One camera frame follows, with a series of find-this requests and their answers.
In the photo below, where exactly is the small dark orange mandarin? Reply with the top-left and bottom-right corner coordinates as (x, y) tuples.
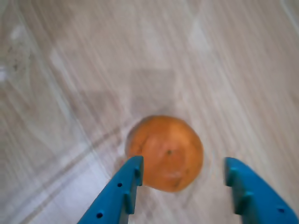
(127, 115), (204, 193)

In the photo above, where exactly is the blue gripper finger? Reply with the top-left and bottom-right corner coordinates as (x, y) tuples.
(223, 156), (299, 224)
(77, 155), (144, 224)

